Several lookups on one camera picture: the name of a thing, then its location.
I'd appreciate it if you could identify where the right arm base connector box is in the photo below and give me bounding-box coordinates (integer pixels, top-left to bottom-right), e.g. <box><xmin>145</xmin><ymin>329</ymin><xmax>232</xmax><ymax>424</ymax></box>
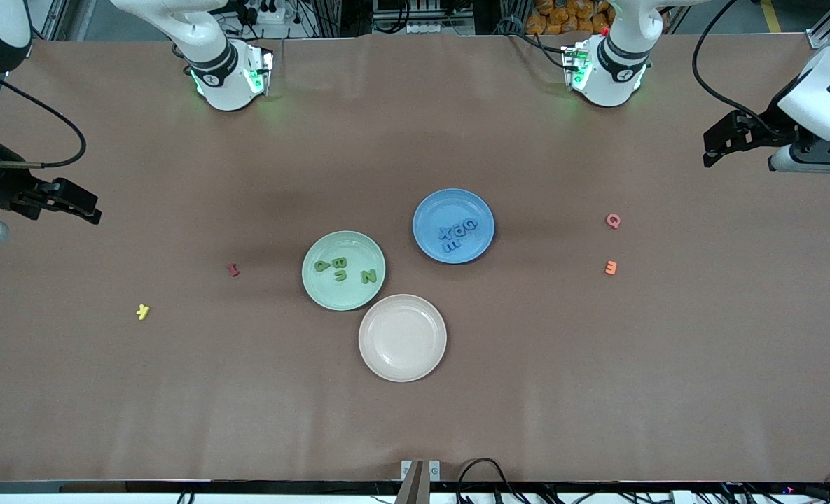
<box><xmin>245</xmin><ymin>45</ymin><xmax>275</xmax><ymax>97</ymax></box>

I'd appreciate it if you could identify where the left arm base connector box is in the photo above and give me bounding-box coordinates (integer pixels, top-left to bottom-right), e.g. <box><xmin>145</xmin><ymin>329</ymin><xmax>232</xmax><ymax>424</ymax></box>
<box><xmin>561</xmin><ymin>42</ymin><xmax>592</xmax><ymax>90</ymax></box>

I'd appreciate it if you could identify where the orange packets pile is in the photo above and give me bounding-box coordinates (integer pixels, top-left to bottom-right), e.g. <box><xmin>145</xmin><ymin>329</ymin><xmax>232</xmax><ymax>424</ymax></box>
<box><xmin>525</xmin><ymin>0</ymin><xmax>615</xmax><ymax>36</ymax></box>

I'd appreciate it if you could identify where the white power strip with plugs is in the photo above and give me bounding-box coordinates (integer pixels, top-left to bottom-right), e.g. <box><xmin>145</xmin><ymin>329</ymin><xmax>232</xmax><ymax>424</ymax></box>
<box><xmin>236</xmin><ymin>0</ymin><xmax>286</xmax><ymax>26</ymax></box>

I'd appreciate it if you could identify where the blue plate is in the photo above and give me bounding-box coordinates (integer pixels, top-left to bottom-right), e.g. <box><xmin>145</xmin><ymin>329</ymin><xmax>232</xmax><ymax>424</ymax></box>
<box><xmin>412</xmin><ymin>188</ymin><xmax>496</xmax><ymax>265</ymax></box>

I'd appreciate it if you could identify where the green plate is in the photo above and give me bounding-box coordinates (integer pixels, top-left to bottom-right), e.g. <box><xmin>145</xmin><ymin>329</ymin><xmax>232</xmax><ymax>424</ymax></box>
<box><xmin>301</xmin><ymin>230</ymin><xmax>387</xmax><ymax>312</ymax></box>

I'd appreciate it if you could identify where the beige plate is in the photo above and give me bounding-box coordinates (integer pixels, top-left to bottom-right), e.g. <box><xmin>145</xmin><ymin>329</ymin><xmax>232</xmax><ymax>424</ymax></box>
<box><xmin>358</xmin><ymin>293</ymin><xmax>448</xmax><ymax>383</ymax></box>

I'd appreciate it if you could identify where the brown table cover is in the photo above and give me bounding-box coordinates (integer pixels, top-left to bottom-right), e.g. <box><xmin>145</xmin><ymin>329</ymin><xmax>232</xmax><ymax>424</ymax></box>
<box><xmin>0</xmin><ymin>31</ymin><xmax>830</xmax><ymax>484</ymax></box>

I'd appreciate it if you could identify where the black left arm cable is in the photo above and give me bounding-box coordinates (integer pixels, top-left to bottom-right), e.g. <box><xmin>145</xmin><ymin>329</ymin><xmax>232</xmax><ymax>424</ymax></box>
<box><xmin>692</xmin><ymin>0</ymin><xmax>801</xmax><ymax>141</ymax></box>

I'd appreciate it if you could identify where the black cable bundle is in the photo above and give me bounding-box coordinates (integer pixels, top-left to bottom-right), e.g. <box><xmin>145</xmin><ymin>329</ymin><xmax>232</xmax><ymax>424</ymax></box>
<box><xmin>688</xmin><ymin>470</ymin><xmax>830</xmax><ymax>504</ymax></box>

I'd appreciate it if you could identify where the looped black cable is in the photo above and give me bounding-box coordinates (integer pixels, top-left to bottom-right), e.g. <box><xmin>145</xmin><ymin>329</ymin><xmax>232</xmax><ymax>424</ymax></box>
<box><xmin>457</xmin><ymin>458</ymin><xmax>524</xmax><ymax>504</ymax></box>

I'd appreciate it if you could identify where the grey metal table bracket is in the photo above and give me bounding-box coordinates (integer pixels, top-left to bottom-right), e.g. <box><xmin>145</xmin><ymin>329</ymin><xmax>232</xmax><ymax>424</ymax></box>
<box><xmin>401</xmin><ymin>460</ymin><xmax>441</xmax><ymax>504</ymax></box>

